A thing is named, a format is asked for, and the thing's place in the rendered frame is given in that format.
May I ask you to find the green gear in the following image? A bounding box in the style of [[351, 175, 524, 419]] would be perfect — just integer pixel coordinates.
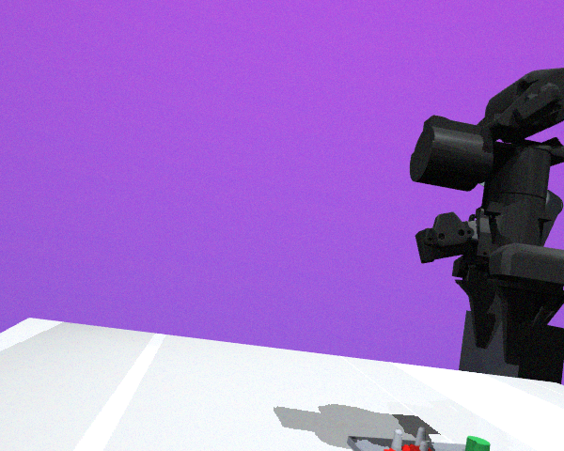
[[465, 436, 491, 451]]

